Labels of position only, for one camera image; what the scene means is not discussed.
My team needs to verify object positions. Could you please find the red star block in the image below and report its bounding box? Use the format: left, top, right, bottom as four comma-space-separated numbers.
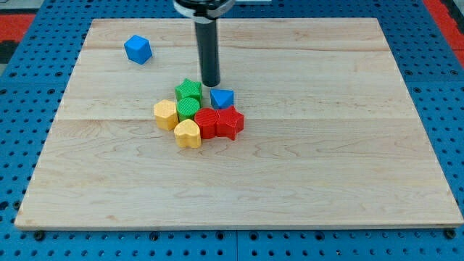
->
216, 105, 244, 141

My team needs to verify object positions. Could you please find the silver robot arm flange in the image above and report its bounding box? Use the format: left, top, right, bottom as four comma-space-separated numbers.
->
173, 0, 236, 24

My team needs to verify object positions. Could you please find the green cylinder block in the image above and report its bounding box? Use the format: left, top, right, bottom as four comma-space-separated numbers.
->
177, 97, 200, 122

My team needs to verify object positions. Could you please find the blue cube block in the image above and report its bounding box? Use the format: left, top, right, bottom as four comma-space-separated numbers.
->
124, 35, 152, 65

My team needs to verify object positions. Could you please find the green star block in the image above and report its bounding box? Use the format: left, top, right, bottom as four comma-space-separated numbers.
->
175, 78, 203, 104

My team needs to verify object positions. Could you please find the red cylinder block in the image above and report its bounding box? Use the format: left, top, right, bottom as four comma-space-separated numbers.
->
194, 108, 218, 139

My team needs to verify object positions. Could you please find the blue triangle block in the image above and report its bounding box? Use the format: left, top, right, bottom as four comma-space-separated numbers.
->
210, 89, 234, 109

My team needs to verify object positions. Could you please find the light wooden board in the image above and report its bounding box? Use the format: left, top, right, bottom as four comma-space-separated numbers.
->
14, 18, 463, 231

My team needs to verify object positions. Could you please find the yellow hexagon block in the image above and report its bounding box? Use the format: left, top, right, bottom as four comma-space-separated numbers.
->
153, 99, 178, 131

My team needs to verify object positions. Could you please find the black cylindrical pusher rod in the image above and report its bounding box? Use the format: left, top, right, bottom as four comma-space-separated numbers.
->
195, 20, 220, 87

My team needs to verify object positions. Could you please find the yellow heart block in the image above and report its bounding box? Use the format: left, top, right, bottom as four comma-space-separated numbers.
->
174, 119, 202, 148

